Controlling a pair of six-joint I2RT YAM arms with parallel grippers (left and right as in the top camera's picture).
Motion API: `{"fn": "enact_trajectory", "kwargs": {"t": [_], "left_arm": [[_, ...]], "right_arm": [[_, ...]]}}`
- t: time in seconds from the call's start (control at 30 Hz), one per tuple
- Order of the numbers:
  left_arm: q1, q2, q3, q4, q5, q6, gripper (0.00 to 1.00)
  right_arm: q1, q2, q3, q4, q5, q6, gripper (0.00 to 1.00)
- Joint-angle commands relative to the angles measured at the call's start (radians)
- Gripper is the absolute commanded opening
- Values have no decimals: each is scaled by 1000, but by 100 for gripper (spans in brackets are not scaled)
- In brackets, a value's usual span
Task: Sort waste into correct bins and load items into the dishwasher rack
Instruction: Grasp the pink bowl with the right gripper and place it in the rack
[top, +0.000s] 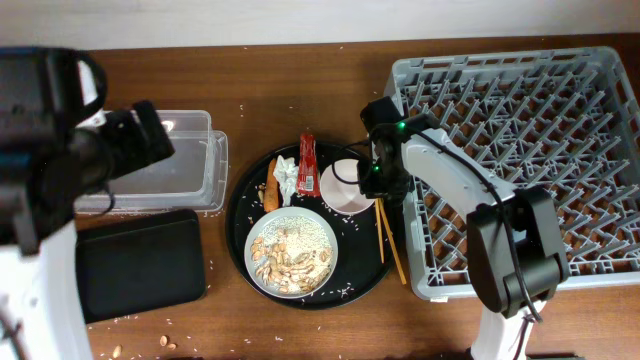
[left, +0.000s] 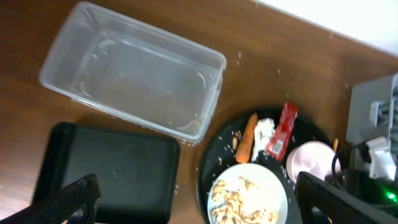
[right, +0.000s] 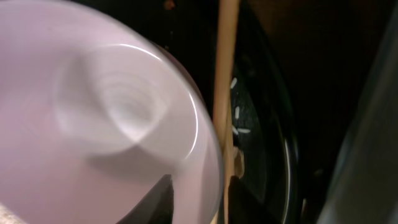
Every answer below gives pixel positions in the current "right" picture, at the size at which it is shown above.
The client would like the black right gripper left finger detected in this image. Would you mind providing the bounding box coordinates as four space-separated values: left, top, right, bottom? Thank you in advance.
118 174 174 224

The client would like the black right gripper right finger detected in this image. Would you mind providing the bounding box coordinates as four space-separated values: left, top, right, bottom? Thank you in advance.
228 176 279 224

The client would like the pink bowl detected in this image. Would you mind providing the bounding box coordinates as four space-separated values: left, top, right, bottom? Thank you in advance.
1 1 223 223

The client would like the wooden chopstick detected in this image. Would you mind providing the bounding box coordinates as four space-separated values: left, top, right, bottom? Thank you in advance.
213 0 239 223

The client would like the grey dishwasher rack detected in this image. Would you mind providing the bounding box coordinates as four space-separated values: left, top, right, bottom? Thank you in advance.
317 9 397 224

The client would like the black round tray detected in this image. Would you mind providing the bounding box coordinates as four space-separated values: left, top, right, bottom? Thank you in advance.
71 0 301 224

